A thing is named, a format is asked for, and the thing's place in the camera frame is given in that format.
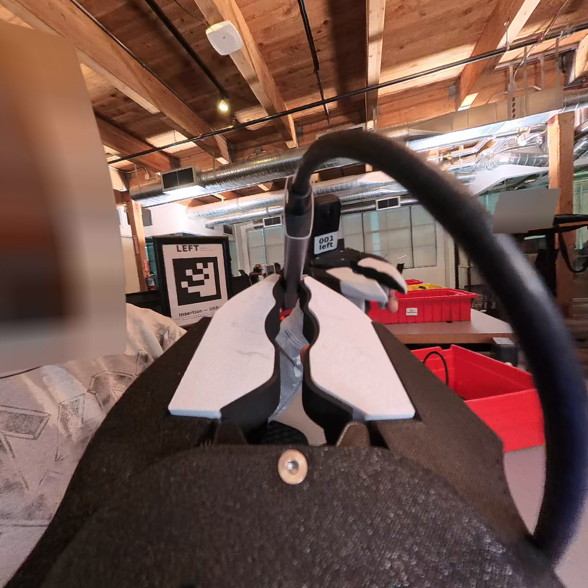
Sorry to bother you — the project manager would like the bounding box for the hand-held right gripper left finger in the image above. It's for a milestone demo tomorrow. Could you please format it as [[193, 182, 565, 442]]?
[[168, 274, 282, 430]]

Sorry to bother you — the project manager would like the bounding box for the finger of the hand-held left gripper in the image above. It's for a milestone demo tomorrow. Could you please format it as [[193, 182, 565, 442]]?
[[327, 267, 390, 305], [357, 256, 409, 296]]

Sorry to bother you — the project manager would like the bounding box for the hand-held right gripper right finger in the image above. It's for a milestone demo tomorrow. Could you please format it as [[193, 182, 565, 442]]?
[[300, 276, 416, 432]]

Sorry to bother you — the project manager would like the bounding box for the grey usb hub black cable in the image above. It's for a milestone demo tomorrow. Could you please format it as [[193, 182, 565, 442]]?
[[283, 130, 577, 563]]

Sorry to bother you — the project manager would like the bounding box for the small red storage bin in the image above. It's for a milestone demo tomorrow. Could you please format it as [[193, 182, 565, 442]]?
[[411, 345, 545, 453]]

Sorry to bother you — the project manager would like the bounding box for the paned window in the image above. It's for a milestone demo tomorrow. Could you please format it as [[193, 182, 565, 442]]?
[[246, 204, 439, 272]]

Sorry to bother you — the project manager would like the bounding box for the long ribbed red tote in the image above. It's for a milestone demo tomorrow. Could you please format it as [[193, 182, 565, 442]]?
[[367, 288, 478, 325]]

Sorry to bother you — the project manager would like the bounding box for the framed black white marker sign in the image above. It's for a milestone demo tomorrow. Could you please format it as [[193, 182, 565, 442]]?
[[153, 236, 232, 326]]

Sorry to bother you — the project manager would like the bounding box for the wooden side table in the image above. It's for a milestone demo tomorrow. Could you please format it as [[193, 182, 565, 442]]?
[[383, 309, 516, 345]]

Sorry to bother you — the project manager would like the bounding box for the white ceiling access point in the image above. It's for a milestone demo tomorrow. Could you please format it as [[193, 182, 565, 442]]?
[[205, 21, 243, 56]]

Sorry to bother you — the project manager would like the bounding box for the silver ventilation duct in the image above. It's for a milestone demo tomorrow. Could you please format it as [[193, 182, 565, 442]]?
[[406, 99, 588, 172], [130, 148, 322, 207], [186, 177, 416, 230]]

